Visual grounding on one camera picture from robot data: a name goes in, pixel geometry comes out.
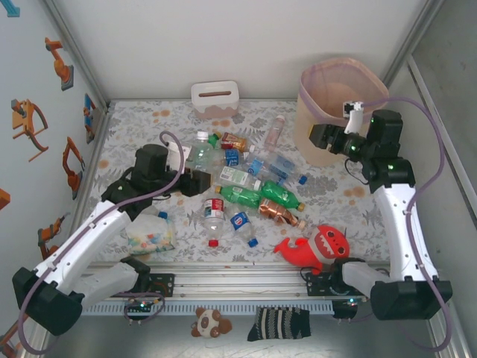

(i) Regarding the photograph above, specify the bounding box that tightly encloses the beige ribbed waste bin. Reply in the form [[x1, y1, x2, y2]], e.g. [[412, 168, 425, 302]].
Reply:
[[294, 57, 391, 168]]

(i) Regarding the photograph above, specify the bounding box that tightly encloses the clear unlabelled bottle white cap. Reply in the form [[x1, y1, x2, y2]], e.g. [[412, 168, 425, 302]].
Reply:
[[185, 130, 217, 173]]

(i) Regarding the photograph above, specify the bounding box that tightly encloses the clear bottle red label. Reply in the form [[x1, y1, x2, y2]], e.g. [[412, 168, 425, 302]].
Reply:
[[203, 197, 227, 248]]

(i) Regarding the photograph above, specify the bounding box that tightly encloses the square bottle green white label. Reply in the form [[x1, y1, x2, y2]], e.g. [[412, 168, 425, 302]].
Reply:
[[218, 166, 262, 189]]

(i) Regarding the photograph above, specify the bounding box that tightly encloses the clear blue-label bottle white cap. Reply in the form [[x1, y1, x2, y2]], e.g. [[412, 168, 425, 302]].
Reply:
[[208, 148, 251, 169]]

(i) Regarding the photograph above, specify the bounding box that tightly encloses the green plastic bottle yellow cap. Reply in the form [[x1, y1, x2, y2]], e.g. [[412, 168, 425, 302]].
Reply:
[[206, 131, 224, 152]]

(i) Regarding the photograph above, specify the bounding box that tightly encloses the clear bottle blue printed text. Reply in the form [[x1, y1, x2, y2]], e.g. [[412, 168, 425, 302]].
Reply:
[[268, 154, 309, 186]]

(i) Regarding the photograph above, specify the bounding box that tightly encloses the pink clear plastic bottle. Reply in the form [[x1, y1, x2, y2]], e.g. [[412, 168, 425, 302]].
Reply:
[[263, 114, 287, 152]]

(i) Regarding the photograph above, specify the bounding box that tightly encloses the red gold label bottle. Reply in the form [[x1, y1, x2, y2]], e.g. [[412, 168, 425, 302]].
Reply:
[[220, 131, 256, 154]]

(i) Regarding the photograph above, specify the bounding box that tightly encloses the clear Pepsi bottle blue cap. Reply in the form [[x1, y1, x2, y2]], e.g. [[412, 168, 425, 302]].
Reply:
[[228, 210, 259, 248]]

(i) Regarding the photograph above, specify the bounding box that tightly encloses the clear bottle light blue label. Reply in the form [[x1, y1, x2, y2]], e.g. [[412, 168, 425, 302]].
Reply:
[[244, 156, 287, 186]]

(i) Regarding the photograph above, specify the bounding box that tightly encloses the crushed green bottle yellow cap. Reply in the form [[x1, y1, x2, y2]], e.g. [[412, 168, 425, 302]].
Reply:
[[259, 180, 306, 212]]

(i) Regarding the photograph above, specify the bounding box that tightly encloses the copper label crushed bottle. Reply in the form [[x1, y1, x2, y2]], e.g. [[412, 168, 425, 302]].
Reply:
[[258, 198, 308, 229]]

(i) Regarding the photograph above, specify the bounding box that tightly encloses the pink purple bin liner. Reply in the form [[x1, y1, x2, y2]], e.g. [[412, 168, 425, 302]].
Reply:
[[299, 57, 391, 126]]

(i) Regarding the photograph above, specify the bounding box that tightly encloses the clear unlabelled bottle blue cap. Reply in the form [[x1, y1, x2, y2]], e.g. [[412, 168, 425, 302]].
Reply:
[[147, 204, 168, 221]]

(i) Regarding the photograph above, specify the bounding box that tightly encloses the plastic bag of bottle caps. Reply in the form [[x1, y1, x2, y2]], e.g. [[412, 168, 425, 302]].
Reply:
[[125, 214, 178, 257]]

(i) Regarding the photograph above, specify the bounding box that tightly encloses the white pink tissue box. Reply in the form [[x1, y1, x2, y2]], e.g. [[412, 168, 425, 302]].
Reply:
[[190, 80, 240, 120]]

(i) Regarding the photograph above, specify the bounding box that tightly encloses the floral table mat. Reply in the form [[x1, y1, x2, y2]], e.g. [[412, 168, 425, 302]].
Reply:
[[91, 99, 407, 264]]

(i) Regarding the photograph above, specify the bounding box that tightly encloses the red shark plush toy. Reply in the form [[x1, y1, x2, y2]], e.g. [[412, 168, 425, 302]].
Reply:
[[274, 223, 351, 276]]

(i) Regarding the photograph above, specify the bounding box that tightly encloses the brown white panda plush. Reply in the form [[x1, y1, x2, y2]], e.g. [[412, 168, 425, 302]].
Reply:
[[190, 306, 233, 339]]

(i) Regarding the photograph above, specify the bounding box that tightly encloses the black white striped sock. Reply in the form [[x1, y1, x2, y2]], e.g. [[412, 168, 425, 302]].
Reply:
[[247, 305, 312, 342]]

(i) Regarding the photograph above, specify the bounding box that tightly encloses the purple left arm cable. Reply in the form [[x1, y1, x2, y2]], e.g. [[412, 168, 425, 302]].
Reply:
[[16, 130, 186, 354]]

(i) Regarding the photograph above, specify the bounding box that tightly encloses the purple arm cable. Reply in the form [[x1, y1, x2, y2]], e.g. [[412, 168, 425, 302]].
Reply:
[[332, 96, 453, 352], [16, 130, 186, 354]]

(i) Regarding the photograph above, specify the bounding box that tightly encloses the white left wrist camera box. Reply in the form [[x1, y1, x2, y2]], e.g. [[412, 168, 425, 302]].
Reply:
[[168, 143, 194, 172]]

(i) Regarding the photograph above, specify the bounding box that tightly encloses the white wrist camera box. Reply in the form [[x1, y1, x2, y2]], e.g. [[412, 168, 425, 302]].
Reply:
[[341, 100, 365, 134], [168, 143, 194, 172]]

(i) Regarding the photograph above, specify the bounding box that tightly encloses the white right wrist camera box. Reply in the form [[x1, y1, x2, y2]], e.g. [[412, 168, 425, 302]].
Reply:
[[341, 100, 365, 134]]

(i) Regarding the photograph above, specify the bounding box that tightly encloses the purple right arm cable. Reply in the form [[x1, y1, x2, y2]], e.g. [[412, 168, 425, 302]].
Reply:
[[332, 96, 453, 352]]

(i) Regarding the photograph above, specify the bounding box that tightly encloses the blue orange wall model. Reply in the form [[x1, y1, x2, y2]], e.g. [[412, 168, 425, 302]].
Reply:
[[83, 92, 98, 145]]

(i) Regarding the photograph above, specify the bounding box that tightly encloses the aluminium frame post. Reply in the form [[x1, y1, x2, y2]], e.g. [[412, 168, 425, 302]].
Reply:
[[382, 0, 446, 89], [40, 0, 111, 109]]

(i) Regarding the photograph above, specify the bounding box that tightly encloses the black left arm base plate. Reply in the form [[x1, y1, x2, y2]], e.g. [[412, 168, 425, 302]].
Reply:
[[107, 273, 176, 298]]

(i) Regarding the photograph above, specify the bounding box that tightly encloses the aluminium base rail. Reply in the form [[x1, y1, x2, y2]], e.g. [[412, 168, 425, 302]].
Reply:
[[36, 260, 448, 301]]

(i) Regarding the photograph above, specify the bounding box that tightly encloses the white slotted cable duct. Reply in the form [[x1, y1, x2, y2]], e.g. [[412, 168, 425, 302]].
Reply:
[[80, 301, 335, 316]]

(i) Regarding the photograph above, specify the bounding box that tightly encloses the orange gripper wall model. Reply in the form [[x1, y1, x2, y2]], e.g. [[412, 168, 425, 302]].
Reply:
[[10, 98, 49, 163]]

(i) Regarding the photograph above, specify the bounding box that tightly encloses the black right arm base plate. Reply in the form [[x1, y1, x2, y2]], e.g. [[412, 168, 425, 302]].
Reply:
[[305, 271, 373, 298]]

